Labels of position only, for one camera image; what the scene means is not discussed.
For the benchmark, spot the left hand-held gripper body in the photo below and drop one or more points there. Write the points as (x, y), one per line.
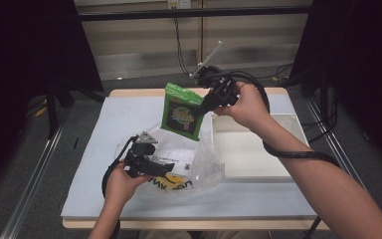
(139, 164)

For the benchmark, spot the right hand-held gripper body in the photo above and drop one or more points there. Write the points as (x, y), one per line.
(222, 89)

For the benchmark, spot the green snack packet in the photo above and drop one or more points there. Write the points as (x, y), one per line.
(180, 114)

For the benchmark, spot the clear plastic bag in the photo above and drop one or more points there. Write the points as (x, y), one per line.
(205, 162)

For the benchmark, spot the white plastic bin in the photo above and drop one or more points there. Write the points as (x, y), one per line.
(252, 152)

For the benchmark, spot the person's left hand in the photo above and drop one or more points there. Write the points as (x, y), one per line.
(122, 189)

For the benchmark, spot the person's right hand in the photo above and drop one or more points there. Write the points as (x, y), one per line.
(248, 106)

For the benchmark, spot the wooden table with white top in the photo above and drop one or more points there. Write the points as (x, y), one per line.
(129, 109)

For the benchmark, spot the small black floor item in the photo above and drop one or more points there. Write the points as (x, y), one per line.
(76, 142)

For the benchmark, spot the black metal stand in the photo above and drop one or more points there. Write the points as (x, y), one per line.
(325, 99)
(53, 109)

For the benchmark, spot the black horizontal bar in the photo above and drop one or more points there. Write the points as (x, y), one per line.
(146, 14)

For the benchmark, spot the yellow floor tape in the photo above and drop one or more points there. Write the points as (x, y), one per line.
(40, 111)

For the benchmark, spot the dark curtain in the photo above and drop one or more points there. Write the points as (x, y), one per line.
(368, 66)
(20, 66)

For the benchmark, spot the white wall socket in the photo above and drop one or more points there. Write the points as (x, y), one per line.
(179, 3)

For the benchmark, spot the metal floor rail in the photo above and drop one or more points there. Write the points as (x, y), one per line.
(321, 116)
(30, 189)

